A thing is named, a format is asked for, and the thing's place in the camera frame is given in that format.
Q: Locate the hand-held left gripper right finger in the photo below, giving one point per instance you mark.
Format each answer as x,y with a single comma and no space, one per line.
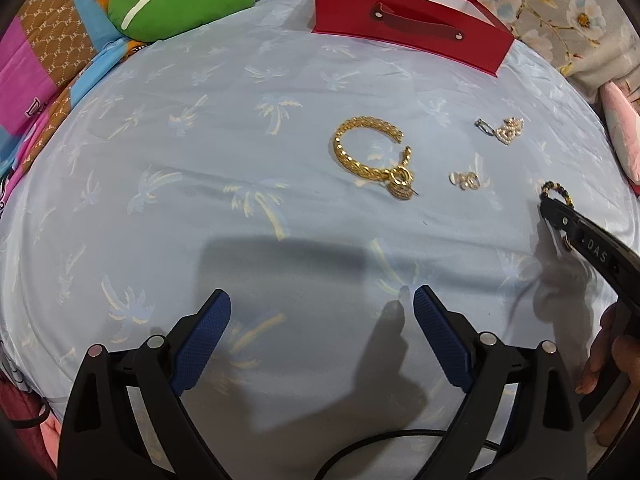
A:
442,340

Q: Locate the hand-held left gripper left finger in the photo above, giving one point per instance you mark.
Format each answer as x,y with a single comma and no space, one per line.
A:
202,345

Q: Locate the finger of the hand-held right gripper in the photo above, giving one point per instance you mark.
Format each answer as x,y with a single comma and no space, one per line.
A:
557,215

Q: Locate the small gold earrings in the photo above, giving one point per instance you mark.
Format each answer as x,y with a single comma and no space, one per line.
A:
467,180

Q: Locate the pearl cluster jewelry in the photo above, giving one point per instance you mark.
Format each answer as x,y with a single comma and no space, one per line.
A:
510,130

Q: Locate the red jewelry box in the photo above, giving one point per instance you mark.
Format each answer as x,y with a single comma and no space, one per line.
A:
410,35

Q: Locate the person's right hand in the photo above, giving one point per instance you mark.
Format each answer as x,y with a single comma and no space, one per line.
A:
607,360

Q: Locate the pink pillow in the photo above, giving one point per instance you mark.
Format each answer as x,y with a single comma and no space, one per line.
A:
625,125

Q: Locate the red cloth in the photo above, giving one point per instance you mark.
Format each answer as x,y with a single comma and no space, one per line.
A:
20,400

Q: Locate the grey floral blanket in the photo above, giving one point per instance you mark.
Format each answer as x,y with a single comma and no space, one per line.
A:
550,5

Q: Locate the colourful patchwork blanket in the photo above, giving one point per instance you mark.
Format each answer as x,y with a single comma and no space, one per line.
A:
45,60

